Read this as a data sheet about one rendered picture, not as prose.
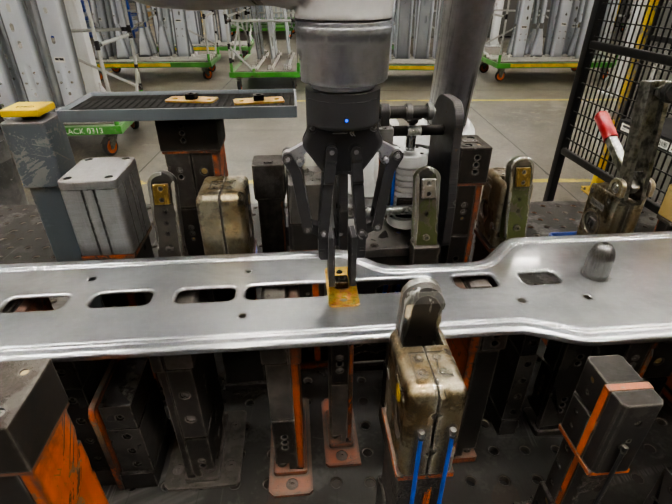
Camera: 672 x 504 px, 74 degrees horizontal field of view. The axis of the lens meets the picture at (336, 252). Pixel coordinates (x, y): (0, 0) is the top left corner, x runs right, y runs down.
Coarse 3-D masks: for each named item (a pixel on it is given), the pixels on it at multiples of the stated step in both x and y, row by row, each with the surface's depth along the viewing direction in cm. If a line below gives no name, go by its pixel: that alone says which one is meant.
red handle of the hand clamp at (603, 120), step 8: (600, 112) 75; (600, 120) 75; (608, 120) 74; (600, 128) 75; (608, 128) 74; (608, 136) 73; (616, 136) 73; (608, 144) 73; (616, 144) 72; (616, 152) 72; (616, 160) 72; (616, 168) 72; (632, 184) 69; (632, 192) 70
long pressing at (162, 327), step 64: (192, 256) 63; (256, 256) 63; (512, 256) 64; (576, 256) 64; (640, 256) 64; (0, 320) 52; (64, 320) 52; (128, 320) 52; (192, 320) 52; (256, 320) 52; (320, 320) 52; (384, 320) 52; (448, 320) 52; (512, 320) 52; (576, 320) 52; (640, 320) 52
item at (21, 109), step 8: (16, 104) 75; (24, 104) 75; (32, 104) 75; (40, 104) 75; (48, 104) 75; (0, 112) 72; (8, 112) 72; (16, 112) 72; (24, 112) 72; (32, 112) 72; (40, 112) 73
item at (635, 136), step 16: (656, 80) 64; (640, 96) 65; (656, 96) 64; (640, 112) 65; (656, 112) 66; (640, 128) 65; (656, 128) 66; (640, 144) 66; (656, 144) 66; (624, 160) 69; (640, 160) 68; (624, 176) 69; (640, 176) 69; (640, 192) 69
